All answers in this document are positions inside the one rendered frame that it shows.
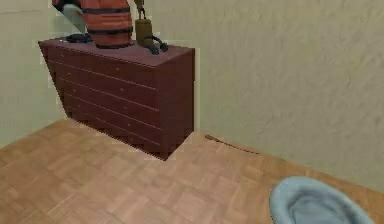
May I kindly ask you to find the dark red chest of drawers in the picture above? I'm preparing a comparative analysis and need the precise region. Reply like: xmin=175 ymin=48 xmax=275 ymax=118
xmin=37 ymin=37 xmax=196 ymax=162

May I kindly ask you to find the olive brown toy figure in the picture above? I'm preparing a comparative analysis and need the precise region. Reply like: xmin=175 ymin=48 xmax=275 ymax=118
xmin=133 ymin=0 xmax=169 ymax=56

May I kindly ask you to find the orange barrel with black bands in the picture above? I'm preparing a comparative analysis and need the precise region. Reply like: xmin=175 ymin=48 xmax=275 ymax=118
xmin=78 ymin=0 xmax=135 ymax=50

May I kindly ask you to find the small black flat object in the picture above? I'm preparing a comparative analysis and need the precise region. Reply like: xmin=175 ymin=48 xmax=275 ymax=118
xmin=65 ymin=33 xmax=94 ymax=44

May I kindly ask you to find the pale blue round cushion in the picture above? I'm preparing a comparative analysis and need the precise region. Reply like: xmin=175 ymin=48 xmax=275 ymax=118
xmin=269 ymin=176 xmax=377 ymax=224

